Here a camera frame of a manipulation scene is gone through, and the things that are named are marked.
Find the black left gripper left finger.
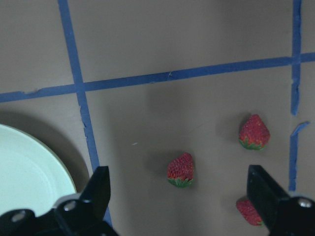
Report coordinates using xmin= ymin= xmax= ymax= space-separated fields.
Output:
xmin=79 ymin=166 xmax=110 ymax=220

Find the light green plate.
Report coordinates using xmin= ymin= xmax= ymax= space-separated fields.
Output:
xmin=0 ymin=124 xmax=76 ymax=216

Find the red strawberry two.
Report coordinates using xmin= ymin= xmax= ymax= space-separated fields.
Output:
xmin=236 ymin=199 xmax=264 ymax=226

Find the red strawberry three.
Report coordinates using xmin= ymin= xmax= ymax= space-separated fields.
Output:
xmin=167 ymin=152 xmax=194 ymax=188

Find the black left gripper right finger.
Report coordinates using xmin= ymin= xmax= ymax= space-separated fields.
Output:
xmin=247 ymin=165 xmax=290 ymax=230

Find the red strawberry one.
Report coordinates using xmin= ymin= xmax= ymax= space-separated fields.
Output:
xmin=239 ymin=114 xmax=271 ymax=150

